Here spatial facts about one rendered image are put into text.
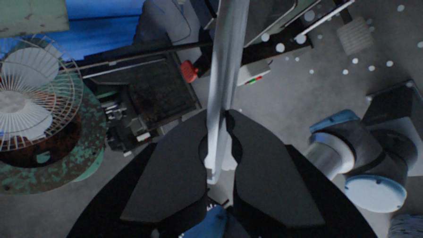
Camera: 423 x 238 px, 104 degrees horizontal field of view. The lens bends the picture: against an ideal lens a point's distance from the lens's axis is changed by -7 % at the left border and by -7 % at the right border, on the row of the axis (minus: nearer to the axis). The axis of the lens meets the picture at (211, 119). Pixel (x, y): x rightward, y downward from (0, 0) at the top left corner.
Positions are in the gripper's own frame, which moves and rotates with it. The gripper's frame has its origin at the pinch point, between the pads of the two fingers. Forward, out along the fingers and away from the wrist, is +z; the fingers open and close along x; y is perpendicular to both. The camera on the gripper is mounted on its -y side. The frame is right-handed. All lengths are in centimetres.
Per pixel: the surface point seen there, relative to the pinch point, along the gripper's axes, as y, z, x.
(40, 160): 162, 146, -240
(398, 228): 90, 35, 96
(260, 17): -4.6, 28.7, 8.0
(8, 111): 26, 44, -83
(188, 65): 11, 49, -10
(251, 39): -0.3, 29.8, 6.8
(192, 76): 14, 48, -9
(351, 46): 7, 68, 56
